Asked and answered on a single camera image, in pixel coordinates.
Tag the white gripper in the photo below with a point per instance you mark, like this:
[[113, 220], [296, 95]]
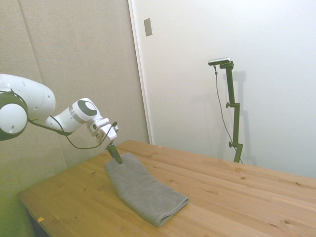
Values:
[[108, 130]]

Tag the grey towel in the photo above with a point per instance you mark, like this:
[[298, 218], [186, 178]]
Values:
[[145, 190]]

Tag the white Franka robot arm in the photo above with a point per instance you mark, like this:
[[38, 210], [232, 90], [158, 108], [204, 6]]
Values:
[[37, 101]]

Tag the small orange tape scrap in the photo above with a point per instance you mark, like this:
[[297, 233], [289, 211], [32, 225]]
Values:
[[41, 219]]

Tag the white door frame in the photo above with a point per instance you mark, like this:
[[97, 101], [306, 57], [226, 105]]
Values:
[[140, 74]]

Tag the black camera stand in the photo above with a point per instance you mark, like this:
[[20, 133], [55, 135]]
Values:
[[234, 116]]

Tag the grey wall plate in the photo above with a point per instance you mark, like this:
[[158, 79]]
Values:
[[148, 27]]

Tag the grey stereo camera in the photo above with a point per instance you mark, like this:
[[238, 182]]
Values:
[[219, 61]]

